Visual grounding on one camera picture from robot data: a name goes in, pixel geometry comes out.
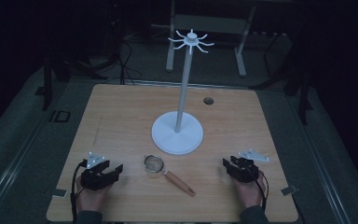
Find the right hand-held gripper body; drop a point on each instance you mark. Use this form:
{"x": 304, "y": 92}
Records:
{"x": 245, "y": 171}

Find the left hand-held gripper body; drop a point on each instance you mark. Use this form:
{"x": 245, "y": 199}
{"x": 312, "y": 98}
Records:
{"x": 93, "y": 180}

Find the white hook stand rack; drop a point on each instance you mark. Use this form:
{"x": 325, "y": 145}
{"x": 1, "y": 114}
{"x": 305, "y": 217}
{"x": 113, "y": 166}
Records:
{"x": 177, "y": 137}

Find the person's left hand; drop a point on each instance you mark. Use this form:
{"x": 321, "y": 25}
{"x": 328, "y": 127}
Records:
{"x": 90, "y": 199}

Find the person's right hand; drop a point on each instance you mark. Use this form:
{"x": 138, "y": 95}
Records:
{"x": 250, "y": 193}

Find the grey tape piece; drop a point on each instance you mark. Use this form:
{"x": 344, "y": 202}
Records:
{"x": 59, "y": 193}
{"x": 289, "y": 190}

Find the black tripod stand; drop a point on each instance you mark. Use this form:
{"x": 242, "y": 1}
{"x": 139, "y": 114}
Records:
{"x": 304, "y": 93}
{"x": 47, "y": 87}

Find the grey metal frame stand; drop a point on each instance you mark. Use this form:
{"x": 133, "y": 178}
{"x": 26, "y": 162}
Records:
{"x": 211, "y": 24}

